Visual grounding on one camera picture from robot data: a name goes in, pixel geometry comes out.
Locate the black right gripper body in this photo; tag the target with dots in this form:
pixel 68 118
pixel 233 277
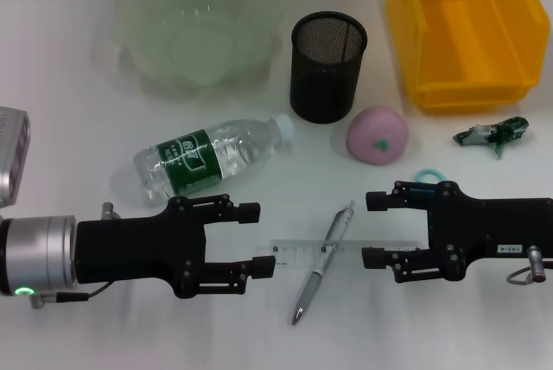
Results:
pixel 497 223

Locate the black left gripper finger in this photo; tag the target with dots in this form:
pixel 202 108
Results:
pixel 242 212
pixel 259 268

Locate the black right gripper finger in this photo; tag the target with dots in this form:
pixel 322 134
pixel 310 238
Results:
pixel 376 257
pixel 378 201

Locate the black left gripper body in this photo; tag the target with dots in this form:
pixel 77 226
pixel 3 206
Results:
pixel 129 249

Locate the pink toy peach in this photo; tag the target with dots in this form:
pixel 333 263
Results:
pixel 376 128

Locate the clear green-label water bottle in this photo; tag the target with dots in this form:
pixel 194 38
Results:
pixel 194 154

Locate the green plastic wrapper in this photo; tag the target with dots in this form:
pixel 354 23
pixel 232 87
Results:
pixel 488 134

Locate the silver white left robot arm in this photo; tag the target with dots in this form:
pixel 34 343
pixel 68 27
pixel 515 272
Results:
pixel 39 253

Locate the transparent plastic ruler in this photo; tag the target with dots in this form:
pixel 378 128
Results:
pixel 298 253

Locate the silver ballpoint pen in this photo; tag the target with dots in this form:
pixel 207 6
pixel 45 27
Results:
pixel 309 288

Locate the blue plastic scissors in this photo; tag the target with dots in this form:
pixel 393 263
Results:
pixel 430 170

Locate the black mesh pen holder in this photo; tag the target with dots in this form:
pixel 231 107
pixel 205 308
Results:
pixel 324 84

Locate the translucent green fruit plate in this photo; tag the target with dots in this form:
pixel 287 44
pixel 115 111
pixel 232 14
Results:
pixel 194 41

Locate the yellow plastic bin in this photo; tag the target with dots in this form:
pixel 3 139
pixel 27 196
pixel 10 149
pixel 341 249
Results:
pixel 475 20

